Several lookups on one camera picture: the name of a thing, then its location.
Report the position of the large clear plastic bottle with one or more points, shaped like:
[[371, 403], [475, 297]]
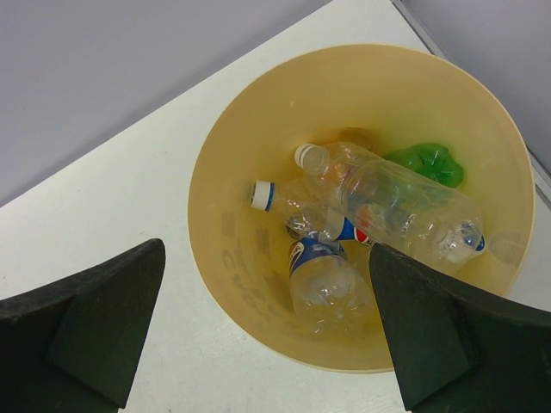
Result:
[[436, 225]]

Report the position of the green plastic bottle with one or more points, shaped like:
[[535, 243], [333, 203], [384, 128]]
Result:
[[427, 162]]

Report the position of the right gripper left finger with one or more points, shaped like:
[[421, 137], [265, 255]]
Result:
[[74, 345]]

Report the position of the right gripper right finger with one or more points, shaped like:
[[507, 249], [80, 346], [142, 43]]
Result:
[[458, 348]]

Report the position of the Pepsi bottle blue cap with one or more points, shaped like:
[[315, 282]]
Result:
[[329, 295]]

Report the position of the yellow plastic bin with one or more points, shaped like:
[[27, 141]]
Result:
[[402, 97]]

